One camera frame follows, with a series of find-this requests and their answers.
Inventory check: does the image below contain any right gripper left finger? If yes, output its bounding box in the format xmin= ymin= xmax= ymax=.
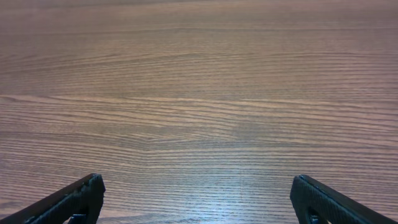
xmin=1 ymin=174 xmax=106 ymax=224

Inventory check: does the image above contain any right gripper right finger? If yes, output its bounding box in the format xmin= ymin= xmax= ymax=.
xmin=290 ymin=175 xmax=397 ymax=224

